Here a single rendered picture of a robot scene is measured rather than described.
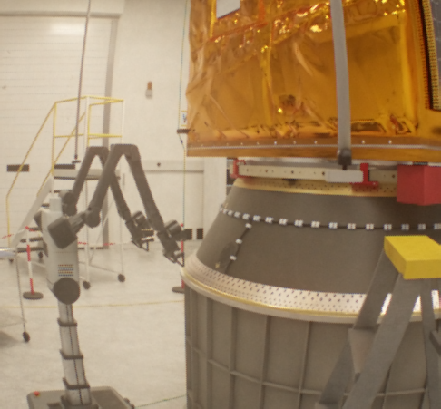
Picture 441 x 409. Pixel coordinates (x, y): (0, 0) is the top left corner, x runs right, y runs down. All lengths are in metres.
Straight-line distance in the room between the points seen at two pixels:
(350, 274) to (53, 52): 8.36
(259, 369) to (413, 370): 0.71
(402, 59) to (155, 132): 8.68
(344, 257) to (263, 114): 0.83
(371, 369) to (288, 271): 0.95
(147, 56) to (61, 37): 1.98
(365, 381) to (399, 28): 1.19
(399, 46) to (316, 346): 1.20
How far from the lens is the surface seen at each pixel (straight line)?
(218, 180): 9.77
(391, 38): 1.77
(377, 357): 1.21
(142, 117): 10.04
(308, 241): 2.05
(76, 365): 2.79
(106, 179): 2.40
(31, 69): 9.54
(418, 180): 1.74
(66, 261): 2.53
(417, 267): 1.15
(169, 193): 10.25
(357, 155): 1.93
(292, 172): 2.17
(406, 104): 1.70
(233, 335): 2.20
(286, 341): 2.04
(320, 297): 1.95
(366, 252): 1.98
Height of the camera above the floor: 1.74
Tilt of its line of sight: 3 degrees down
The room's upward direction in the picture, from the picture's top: 1 degrees clockwise
